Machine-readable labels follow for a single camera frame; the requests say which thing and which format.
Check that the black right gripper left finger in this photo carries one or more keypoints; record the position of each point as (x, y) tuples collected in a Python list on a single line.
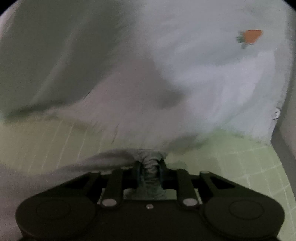
[(107, 189)]

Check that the grey knit garment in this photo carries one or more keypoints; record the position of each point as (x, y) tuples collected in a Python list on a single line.
[(132, 107)]

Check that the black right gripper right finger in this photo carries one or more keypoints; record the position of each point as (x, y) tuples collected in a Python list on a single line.
[(196, 189)]

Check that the white carrot print storage bag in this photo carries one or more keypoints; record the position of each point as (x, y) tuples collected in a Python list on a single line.
[(237, 55)]

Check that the green grid cutting mat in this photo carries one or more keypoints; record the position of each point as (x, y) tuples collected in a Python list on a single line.
[(208, 162)]

